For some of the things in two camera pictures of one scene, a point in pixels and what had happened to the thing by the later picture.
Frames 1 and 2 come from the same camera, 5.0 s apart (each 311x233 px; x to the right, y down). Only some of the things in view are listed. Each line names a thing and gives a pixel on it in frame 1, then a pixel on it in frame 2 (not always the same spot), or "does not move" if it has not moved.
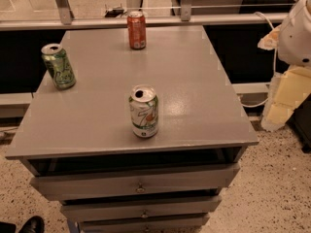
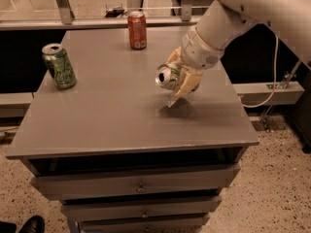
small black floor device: [118, 12] does not move
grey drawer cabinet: [81, 148] does not move
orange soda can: [137, 30] does not move
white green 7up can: [144, 111] -> [168, 77]
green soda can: [58, 66] does not move
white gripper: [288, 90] -> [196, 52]
